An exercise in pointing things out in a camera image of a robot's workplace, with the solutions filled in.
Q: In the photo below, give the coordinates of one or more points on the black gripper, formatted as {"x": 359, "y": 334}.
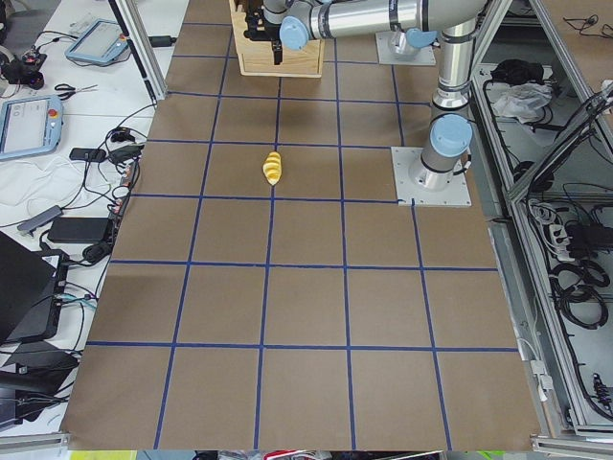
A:
{"x": 273, "y": 34}

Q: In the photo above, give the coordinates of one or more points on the wooden drawer cabinet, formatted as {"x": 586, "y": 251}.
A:
{"x": 255, "y": 58}

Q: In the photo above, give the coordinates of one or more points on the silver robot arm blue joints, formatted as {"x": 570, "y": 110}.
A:
{"x": 455, "y": 21}

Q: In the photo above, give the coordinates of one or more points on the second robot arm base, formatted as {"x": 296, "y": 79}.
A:
{"x": 409, "y": 42}

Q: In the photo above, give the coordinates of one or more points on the yellow toy bread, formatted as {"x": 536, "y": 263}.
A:
{"x": 272, "y": 168}

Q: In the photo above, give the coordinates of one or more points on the blue teach pendant far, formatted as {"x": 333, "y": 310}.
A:
{"x": 101, "y": 44}

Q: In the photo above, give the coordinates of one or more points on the blue teach pendant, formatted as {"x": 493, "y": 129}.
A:
{"x": 30, "y": 126}
{"x": 101, "y": 44}

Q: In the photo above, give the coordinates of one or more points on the black power adapter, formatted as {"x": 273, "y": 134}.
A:
{"x": 88, "y": 155}

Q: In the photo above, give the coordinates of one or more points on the brown paper mat blue grid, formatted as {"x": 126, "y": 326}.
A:
{"x": 315, "y": 314}

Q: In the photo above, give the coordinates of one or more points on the crumpled white cloth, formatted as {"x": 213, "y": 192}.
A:
{"x": 523, "y": 102}

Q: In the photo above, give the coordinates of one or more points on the blue teach pendant near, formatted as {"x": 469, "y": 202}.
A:
{"x": 30, "y": 126}

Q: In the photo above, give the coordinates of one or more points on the black power brick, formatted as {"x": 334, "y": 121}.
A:
{"x": 78, "y": 230}

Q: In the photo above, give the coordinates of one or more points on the black laptop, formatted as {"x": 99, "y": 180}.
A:
{"x": 31, "y": 283}

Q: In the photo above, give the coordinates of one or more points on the rear grey base plate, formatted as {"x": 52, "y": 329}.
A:
{"x": 424, "y": 57}

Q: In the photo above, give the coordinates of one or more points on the aluminium frame post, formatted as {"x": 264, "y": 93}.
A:
{"x": 133, "y": 28}

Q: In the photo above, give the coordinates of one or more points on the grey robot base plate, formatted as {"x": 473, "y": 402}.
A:
{"x": 417, "y": 186}

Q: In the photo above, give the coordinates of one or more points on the black handled scissors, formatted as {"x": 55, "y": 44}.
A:
{"x": 66, "y": 91}

